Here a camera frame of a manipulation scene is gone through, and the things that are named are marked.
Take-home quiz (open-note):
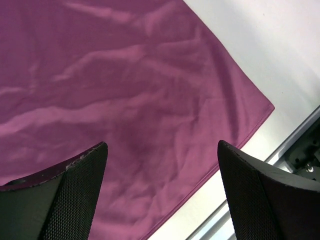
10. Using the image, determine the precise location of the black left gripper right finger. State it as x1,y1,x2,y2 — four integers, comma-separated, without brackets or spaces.
217,140,320,240

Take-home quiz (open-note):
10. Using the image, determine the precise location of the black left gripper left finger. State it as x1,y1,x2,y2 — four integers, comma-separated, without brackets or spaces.
0,142,108,240

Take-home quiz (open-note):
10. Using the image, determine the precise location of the purple cloth napkin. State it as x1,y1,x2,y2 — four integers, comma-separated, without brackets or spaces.
0,0,274,240

